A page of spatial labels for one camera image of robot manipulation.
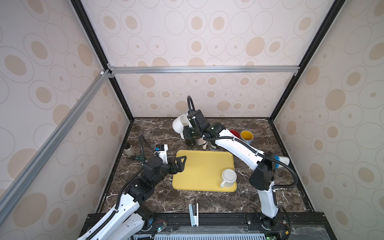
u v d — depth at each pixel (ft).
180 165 2.14
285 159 2.94
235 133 3.19
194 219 2.39
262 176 1.88
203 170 3.09
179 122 2.56
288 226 2.32
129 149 3.12
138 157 3.12
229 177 2.67
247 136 3.20
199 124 2.01
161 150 2.10
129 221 1.94
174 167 2.12
